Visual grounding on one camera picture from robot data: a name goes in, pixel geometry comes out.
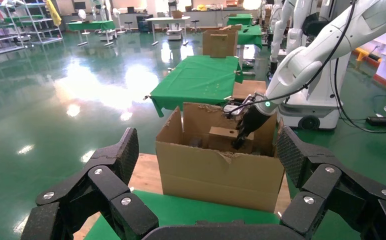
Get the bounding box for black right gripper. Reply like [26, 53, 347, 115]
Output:
[231, 104, 271, 151]

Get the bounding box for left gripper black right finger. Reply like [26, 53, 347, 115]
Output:
[275, 125, 386, 240]

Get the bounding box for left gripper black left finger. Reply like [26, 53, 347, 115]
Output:
[20, 127, 160, 240]

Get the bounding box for small brown cardboard box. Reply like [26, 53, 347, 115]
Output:
[210, 34, 229, 59]
[207, 125, 256, 155]

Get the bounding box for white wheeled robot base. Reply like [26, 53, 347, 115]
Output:
[276, 52, 352, 131]

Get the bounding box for large open cardboard carton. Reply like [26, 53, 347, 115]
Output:
[154, 101, 286, 214]
[202, 29, 239, 59]

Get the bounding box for black power adapter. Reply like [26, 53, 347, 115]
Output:
[365, 115, 386, 128]

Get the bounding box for green tablecloth with yellow marks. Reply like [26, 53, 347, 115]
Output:
[84, 189, 292, 240]

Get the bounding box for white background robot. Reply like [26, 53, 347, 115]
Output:
[287, 0, 330, 56]
[268, 0, 297, 75]

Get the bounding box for small white mobile robot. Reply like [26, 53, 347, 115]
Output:
[165, 27, 185, 42]

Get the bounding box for white table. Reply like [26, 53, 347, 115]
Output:
[145, 15, 192, 47]

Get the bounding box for yellow hanging garment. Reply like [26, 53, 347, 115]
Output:
[45, 0, 63, 27]

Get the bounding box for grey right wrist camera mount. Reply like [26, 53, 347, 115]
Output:
[223, 102, 246, 117]

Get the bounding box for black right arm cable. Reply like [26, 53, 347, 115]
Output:
[225, 0, 386, 134]

